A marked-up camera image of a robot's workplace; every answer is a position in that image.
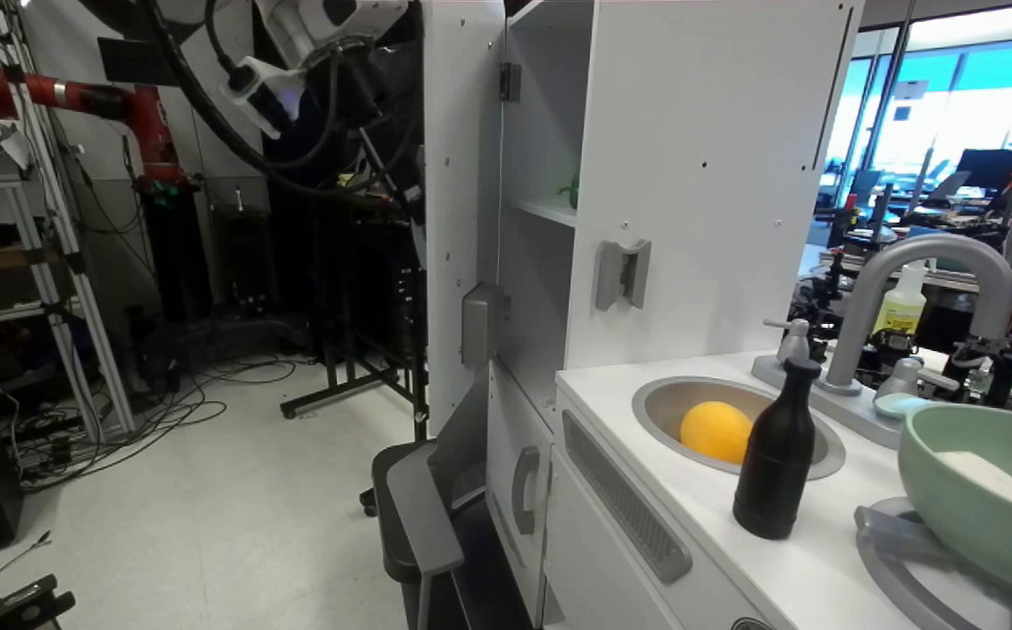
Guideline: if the orange round object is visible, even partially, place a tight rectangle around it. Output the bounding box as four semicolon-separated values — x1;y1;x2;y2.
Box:
680;398;754;465

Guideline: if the grey toy faucet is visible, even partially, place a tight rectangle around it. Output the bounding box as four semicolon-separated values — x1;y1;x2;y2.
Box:
750;230;1012;451

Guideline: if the aluminium frame rack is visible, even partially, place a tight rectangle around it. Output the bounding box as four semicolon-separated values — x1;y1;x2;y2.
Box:
0;0;137;445

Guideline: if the grey stove burner ring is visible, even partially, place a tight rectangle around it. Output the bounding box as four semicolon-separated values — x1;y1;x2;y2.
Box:
852;496;1012;630

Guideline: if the white toy kitchen cabinet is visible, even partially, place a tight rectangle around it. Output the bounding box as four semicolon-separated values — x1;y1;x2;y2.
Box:
421;0;1012;630

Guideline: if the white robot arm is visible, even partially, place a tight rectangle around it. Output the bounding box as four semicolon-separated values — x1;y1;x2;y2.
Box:
79;0;412;68

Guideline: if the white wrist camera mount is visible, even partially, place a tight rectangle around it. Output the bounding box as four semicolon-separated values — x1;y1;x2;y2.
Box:
229;55;305;139

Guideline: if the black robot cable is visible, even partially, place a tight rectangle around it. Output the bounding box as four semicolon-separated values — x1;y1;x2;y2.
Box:
132;0;428;222

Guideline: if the grey toy sink basin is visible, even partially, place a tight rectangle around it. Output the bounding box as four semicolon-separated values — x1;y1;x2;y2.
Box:
633;375;849;479

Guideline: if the mint green bowl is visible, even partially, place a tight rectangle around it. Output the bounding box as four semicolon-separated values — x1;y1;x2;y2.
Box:
895;404;1012;590

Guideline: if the red robot arm background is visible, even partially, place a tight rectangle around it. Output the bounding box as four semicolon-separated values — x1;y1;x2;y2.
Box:
0;68;186;186

